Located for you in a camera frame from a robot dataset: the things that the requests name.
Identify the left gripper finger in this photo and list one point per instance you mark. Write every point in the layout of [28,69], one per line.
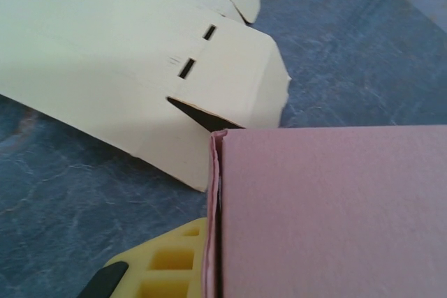
[167,259]

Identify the pink paper box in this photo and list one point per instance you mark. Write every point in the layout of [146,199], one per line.
[331,214]

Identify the yellow paper box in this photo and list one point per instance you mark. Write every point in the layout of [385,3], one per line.
[104,50]

